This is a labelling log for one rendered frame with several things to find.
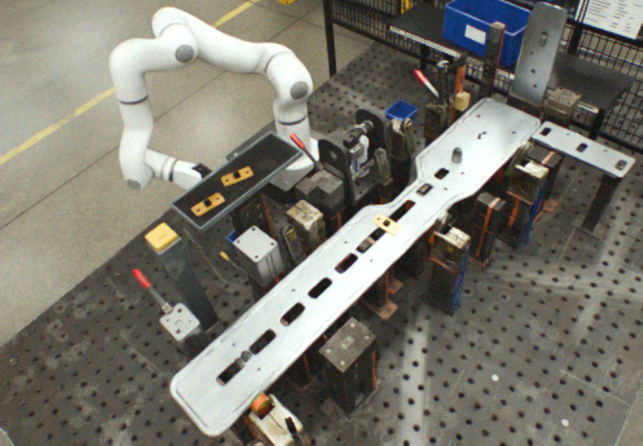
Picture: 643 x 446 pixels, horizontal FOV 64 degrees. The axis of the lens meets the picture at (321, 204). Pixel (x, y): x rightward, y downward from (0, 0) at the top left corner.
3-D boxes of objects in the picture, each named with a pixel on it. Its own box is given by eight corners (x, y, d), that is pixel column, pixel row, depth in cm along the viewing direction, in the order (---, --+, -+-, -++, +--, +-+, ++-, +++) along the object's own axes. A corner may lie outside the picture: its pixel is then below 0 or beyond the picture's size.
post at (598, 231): (600, 240, 173) (631, 181, 151) (568, 224, 178) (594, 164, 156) (609, 229, 175) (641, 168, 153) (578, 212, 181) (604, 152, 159)
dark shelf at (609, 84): (602, 117, 168) (605, 110, 165) (387, 30, 213) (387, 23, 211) (631, 84, 177) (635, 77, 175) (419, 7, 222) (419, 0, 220)
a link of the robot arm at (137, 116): (128, 118, 145) (148, 195, 167) (152, 87, 156) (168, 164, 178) (98, 113, 146) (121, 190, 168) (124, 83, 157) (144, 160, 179)
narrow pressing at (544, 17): (541, 105, 174) (567, 11, 148) (510, 92, 180) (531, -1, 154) (542, 104, 174) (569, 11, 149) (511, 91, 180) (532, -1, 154)
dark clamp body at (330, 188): (339, 277, 173) (330, 201, 144) (311, 255, 179) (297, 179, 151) (360, 256, 177) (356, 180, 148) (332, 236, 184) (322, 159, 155)
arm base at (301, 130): (261, 154, 200) (254, 116, 186) (298, 130, 208) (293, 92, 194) (294, 177, 190) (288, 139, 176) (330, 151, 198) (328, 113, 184)
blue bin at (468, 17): (506, 68, 184) (513, 35, 174) (440, 36, 201) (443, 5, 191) (534, 48, 190) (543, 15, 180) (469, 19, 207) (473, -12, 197)
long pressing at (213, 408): (219, 453, 112) (218, 451, 111) (162, 384, 123) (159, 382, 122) (545, 122, 170) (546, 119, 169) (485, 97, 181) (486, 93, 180)
